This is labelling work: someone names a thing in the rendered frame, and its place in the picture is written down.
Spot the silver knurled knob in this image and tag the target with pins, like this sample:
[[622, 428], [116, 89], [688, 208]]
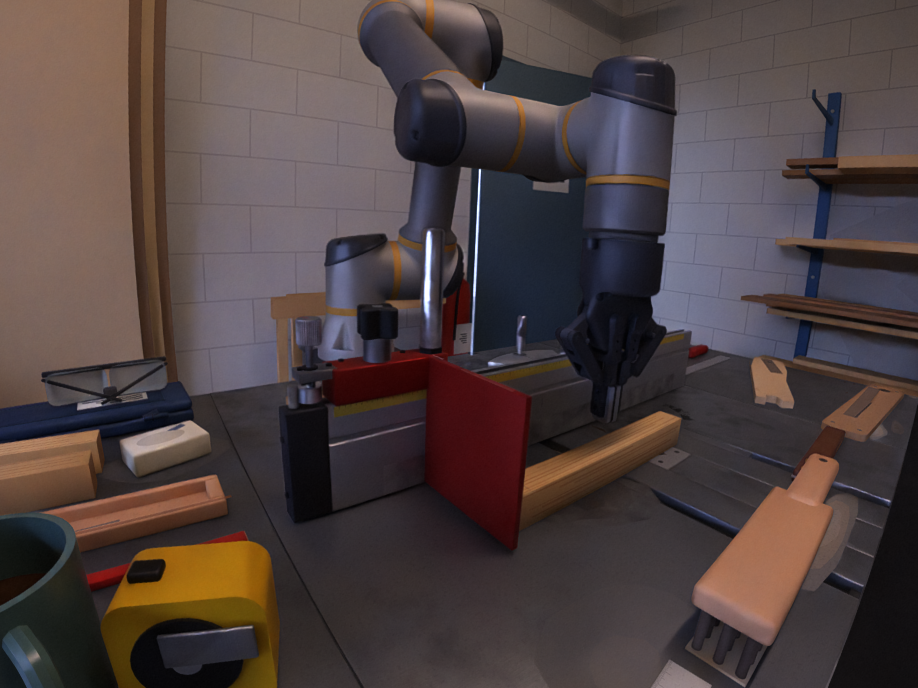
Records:
[[308, 337]]

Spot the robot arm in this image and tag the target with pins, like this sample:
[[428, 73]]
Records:
[[624, 143]]

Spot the small silver metal plate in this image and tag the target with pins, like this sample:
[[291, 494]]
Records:
[[670, 458]]

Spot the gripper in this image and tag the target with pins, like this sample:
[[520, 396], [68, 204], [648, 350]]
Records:
[[622, 269]]

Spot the light wooden test stick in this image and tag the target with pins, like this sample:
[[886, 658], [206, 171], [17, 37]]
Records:
[[602, 459]]

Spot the long wooden board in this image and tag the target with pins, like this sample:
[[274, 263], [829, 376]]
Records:
[[853, 374]]

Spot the black fence end cap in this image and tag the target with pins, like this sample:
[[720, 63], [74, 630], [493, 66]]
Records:
[[305, 462]]

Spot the small silver lever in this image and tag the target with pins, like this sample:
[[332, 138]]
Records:
[[520, 333]]

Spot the small red object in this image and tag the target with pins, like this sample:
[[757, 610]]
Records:
[[698, 351]]

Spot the silver clamp bracket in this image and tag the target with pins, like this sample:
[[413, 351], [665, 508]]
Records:
[[310, 380]]

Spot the blue lumber rack with boards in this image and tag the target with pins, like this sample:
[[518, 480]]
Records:
[[825, 215]]

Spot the peach wooden tray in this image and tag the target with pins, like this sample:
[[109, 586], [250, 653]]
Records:
[[143, 509]]

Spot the light wooden chair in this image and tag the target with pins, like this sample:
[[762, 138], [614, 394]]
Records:
[[290, 323]]

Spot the yellow tape measure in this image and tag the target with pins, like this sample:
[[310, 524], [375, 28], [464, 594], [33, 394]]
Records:
[[215, 588]]

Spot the grey aluminium miter gauge fence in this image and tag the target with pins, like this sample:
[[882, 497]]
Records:
[[373, 452]]

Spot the leaning plywood sheets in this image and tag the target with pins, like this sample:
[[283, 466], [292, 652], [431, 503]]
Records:
[[72, 201]]

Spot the dark blue case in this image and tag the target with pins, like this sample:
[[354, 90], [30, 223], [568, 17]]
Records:
[[43, 423]]

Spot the teal mug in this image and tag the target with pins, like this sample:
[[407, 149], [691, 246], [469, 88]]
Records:
[[43, 610]]

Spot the black lobed knob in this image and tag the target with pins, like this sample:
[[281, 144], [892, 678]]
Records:
[[377, 326]]

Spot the red machine with white label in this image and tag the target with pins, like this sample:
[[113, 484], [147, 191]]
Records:
[[465, 315]]

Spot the white paper sheet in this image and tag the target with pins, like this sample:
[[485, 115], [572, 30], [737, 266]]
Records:
[[678, 676]]

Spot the dark teal door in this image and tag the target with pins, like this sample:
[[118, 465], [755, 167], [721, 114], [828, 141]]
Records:
[[527, 265]]

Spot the red pencil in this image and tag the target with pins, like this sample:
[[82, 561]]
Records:
[[115, 572]]

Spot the peach push block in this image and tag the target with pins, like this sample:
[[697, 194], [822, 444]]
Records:
[[767, 545]]

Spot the red stop block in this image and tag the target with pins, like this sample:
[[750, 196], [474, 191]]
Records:
[[477, 459]]

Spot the white rectangular block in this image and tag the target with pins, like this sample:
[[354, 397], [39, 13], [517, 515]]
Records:
[[165, 448]]

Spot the grey pinned base plate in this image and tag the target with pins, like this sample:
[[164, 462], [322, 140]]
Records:
[[724, 649]]

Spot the stacked light wooden blocks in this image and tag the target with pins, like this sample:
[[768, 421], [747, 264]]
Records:
[[46, 470]]

